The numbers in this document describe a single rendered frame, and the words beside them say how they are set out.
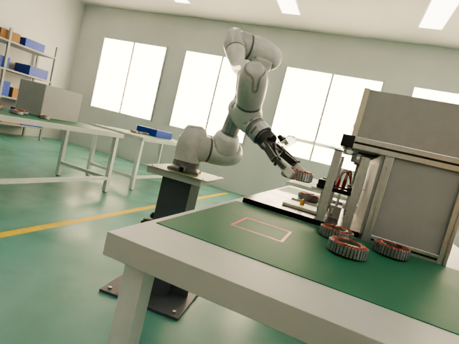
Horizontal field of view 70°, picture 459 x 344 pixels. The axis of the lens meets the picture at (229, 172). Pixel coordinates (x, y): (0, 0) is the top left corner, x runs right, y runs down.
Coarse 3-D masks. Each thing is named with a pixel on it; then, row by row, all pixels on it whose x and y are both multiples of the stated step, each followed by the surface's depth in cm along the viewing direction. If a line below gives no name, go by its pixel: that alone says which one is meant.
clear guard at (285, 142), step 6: (288, 138) 135; (294, 138) 134; (300, 138) 130; (282, 144) 141; (288, 144) 149; (312, 144) 147; (318, 144) 135; (324, 144) 127; (342, 150) 136; (348, 150) 126; (354, 150) 123
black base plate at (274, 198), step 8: (264, 192) 169; (272, 192) 177; (280, 192) 186; (248, 200) 138; (256, 200) 139; (264, 200) 144; (272, 200) 150; (280, 200) 156; (264, 208) 135; (272, 208) 134; (280, 208) 133; (288, 208) 138; (328, 208) 170; (296, 216) 131; (304, 216) 130; (312, 216) 133; (320, 224) 128; (336, 224) 129; (352, 224) 139; (352, 232) 124
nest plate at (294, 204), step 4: (288, 200) 155; (292, 200) 158; (284, 204) 145; (288, 204) 144; (292, 204) 145; (296, 204) 148; (304, 204) 154; (296, 208) 143; (300, 208) 143; (304, 208) 142; (308, 208) 144; (312, 208) 147; (316, 208) 151; (312, 212) 141
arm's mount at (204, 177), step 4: (148, 164) 181; (152, 164) 185; (156, 164) 190; (160, 164) 194; (164, 164) 199; (168, 164) 204; (160, 168) 178; (164, 168) 183; (172, 172) 176; (176, 172) 178; (180, 172) 182; (188, 176) 174; (192, 176) 177; (196, 176) 181; (200, 176) 186; (204, 176) 190; (208, 176) 195; (212, 176) 200; (216, 176) 205; (204, 180) 173; (208, 180) 177; (212, 180) 182
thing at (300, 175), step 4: (292, 168) 120; (296, 172) 112; (300, 172) 112; (304, 172) 112; (308, 172) 115; (284, 176) 115; (292, 176) 112; (296, 176) 112; (300, 176) 112; (304, 176) 112; (308, 176) 112; (312, 176) 114; (296, 180) 112; (300, 180) 112; (304, 180) 112; (308, 180) 113
